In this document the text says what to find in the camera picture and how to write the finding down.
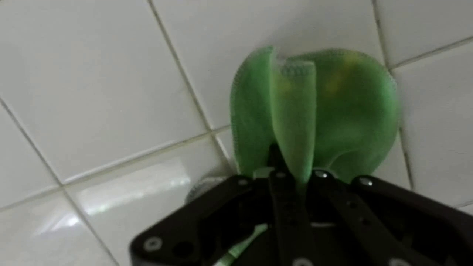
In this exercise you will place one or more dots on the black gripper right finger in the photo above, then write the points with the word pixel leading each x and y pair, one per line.
pixel 393 222

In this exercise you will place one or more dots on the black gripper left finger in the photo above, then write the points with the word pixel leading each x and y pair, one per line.
pixel 285 216

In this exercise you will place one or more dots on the green microfibre cloth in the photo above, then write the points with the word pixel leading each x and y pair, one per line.
pixel 344 108

